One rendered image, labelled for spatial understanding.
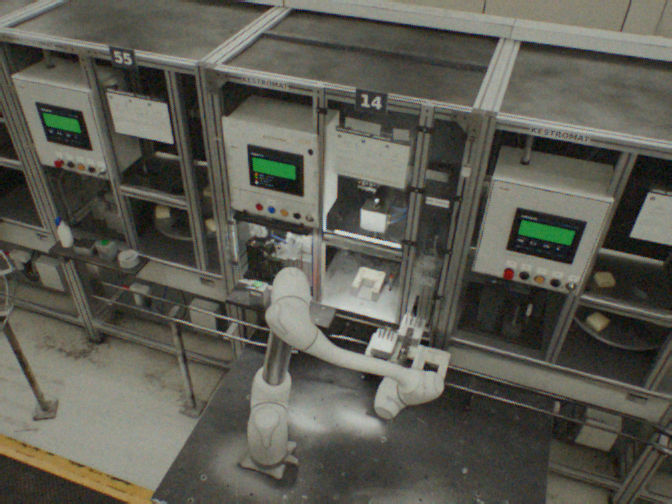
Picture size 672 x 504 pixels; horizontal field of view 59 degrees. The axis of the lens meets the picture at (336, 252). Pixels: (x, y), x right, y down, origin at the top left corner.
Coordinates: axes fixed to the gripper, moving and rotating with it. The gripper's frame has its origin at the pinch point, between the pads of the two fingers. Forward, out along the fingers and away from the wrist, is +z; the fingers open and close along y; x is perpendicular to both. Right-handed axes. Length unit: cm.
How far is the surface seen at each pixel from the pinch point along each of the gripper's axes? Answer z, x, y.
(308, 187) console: 19, 53, 54
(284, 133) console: 19, 63, 77
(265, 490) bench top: -68, 40, -35
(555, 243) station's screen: 15, -47, 55
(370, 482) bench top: -51, 1, -35
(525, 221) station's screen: 15, -35, 62
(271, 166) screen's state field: 17, 69, 62
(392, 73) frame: 47, 28, 96
